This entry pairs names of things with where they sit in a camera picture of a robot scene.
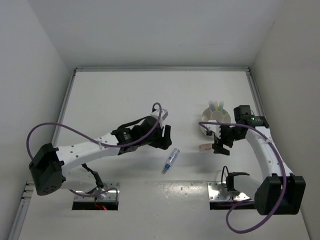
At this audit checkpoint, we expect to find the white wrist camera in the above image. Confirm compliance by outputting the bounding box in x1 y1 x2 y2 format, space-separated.
150 108 169 122
204 124 221 138

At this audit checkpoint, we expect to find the aluminium frame rail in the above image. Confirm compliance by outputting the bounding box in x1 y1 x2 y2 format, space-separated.
246 69 278 156
51 67 79 147
74 66 250 72

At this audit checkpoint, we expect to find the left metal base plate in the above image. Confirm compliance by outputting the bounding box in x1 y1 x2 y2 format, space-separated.
70 182 120 203

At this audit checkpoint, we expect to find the pink eraser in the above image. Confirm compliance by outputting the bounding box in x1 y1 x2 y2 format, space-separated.
199 143 213 152

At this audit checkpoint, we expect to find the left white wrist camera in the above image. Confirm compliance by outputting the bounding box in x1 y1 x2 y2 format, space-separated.
150 108 169 122

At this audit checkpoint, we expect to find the white round divided container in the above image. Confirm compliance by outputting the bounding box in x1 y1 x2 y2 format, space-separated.
200 107 231 138

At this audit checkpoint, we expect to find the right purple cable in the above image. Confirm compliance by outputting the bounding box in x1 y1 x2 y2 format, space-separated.
198 121 287 234

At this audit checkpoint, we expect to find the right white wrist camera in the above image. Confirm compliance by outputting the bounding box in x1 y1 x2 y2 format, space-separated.
204 124 221 138

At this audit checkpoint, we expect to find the aluminium frame rail right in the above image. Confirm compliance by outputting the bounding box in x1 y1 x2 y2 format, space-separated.
246 69 278 156

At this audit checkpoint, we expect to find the aluminium frame rail back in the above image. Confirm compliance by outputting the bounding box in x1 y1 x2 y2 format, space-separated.
74 66 250 72

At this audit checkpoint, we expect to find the metal base plate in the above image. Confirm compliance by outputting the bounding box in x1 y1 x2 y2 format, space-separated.
207 181 249 203
70 182 120 203

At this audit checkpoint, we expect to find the aluminium frame rail left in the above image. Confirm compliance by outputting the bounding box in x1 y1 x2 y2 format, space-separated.
51 67 79 147

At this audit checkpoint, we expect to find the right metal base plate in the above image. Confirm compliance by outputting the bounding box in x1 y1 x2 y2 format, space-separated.
207 181 249 203

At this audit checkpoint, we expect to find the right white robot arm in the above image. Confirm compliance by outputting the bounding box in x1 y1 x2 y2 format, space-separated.
212 105 306 216

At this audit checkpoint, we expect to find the clear glue stick blue cap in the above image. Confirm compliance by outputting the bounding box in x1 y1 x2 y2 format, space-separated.
162 148 180 174

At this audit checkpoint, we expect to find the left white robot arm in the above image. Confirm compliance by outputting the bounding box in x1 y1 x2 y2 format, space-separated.
28 115 172 196

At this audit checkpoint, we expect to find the blue highlighter pen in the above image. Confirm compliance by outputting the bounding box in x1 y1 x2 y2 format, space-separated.
208 100 216 112

